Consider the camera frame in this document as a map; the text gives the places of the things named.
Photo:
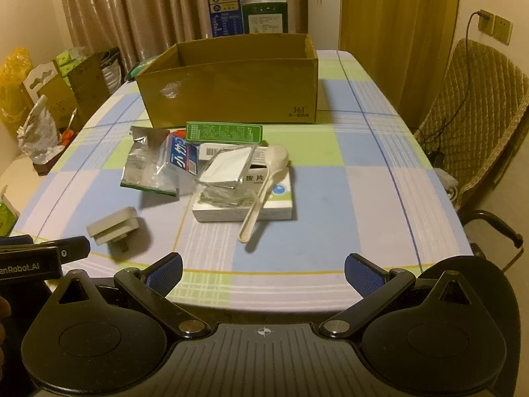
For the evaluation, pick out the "white plastic spoon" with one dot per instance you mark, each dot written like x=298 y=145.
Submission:
x=252 y=219

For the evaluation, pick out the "large white medicine box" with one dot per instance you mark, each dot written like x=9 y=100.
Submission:
x=281 y=198

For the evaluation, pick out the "silver foil pouch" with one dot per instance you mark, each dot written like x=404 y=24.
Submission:
x=140 y=165

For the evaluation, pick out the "plain brown cardboard carton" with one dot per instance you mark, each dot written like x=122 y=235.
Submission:
x=60 y=107

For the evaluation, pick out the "clear plastic box white lid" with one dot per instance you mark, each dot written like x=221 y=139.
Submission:
x=227 y=165

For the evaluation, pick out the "brown cardboard box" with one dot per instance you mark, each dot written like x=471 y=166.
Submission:
x=227 y=91

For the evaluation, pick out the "green patterned packet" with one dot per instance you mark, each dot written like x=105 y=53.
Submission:
x=6 y=215

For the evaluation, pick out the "green milk carton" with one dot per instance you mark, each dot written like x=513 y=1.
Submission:
x=266 y=18

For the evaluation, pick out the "person's left hand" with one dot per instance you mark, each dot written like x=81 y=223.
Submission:
x=4 y=308

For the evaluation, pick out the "green white spray medicine box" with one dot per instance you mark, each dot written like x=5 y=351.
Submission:
x=223 y=133

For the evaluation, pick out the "green tissue packs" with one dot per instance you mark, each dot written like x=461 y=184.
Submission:
x=68 y=62

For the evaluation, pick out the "blue milk carton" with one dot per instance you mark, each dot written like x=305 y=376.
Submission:
x=223 y=8

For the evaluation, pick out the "wicker chair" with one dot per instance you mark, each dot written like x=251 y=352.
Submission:
x=483 y=111

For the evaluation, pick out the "black curved metal frame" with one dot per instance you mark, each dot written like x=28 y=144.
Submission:
x=496 y=221

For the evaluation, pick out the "white power strip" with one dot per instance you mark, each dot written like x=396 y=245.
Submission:
x=448 y=184

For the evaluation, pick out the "green tea package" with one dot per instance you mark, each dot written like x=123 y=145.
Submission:
x=142 y=70

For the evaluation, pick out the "yellow plastic bag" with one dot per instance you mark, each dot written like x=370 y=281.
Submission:
x=14 y=82

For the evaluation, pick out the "small white medicine box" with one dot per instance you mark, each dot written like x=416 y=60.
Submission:
x=262 y=155

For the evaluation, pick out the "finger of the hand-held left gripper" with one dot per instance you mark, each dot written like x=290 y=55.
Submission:
x=16 y=240
x=72 y=248

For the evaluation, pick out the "white plastic bag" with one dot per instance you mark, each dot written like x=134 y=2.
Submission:
x=37 y=132

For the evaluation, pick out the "yellow curtain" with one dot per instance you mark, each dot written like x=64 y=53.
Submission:
x=396 y=29

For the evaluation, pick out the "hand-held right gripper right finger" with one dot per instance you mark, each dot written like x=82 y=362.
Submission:
x=363 y=275

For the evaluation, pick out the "brown shiny curtain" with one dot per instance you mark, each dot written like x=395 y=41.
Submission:
x=144 y=8

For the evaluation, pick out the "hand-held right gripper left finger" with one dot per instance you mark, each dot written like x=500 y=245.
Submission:
x=165 y=275

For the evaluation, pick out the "wall socket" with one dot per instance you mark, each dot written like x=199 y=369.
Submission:
x=502 y=27

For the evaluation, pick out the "blue white small packet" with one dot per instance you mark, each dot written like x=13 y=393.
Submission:
x=182 y=158

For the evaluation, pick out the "brown cardboard carton with logo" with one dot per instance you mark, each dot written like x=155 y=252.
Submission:
x=89 y=87

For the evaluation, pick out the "white paper bag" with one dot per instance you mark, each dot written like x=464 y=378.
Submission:
x=110 y=70

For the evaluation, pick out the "white plug adapter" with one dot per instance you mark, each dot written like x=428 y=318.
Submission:
x=111 y=225

